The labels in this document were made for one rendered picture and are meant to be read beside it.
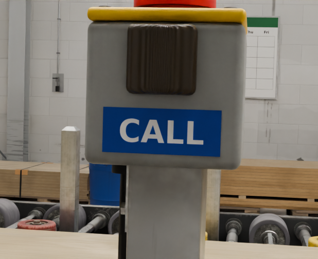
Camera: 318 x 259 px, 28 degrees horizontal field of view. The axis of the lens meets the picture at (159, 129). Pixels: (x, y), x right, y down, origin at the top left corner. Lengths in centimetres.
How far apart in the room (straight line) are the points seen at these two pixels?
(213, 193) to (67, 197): 33
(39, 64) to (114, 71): 759
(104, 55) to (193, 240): 9
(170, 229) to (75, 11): 752
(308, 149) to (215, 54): 723
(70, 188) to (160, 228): 116
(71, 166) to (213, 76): 118
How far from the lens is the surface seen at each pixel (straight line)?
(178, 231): 30
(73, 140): 144
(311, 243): 132
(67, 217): 147
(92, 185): 601
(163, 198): 30
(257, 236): 180
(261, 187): 621
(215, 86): 28
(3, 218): 194
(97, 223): 188
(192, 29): 27
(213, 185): 140
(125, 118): 28
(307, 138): 749
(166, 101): 28
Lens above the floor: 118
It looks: 3 degrees down
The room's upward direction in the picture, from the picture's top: 2 degrees clockwise
